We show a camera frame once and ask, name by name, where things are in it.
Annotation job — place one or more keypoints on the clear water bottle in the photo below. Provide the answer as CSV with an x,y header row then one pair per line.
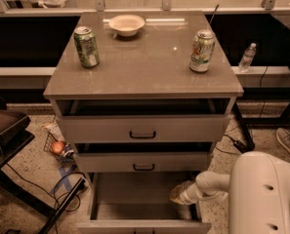
x,y
247,58

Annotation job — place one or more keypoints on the black power adapter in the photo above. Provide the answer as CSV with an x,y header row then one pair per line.
x,y
240,146

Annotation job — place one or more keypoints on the white bowl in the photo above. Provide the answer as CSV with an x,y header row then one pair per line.
x,y
126,25

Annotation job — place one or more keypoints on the wire basket with apple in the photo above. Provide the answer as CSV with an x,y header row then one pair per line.
x,y
60,150

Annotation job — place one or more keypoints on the black chair left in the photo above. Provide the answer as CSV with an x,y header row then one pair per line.
x,y
13,138

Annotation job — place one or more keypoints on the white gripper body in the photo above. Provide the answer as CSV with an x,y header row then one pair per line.
x,y
187,195

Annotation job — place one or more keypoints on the grey drawer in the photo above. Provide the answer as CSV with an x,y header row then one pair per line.
x,y
143,157
138,203
116,129

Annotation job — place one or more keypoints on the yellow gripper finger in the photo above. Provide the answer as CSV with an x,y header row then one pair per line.
x,y
174,197
183,186

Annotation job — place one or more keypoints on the white green soda can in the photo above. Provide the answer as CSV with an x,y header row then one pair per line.
x,y
203,46

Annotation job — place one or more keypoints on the grey drawer cabinet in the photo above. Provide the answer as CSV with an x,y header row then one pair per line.
x,y
145,75

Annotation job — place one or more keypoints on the blue tape cross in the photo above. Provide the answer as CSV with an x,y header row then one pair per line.
x,y
65,172

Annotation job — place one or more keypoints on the black stand leg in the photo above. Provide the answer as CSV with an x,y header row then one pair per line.
x,y
62,206

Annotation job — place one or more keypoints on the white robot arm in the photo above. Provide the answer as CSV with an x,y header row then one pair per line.
x,y
258,190

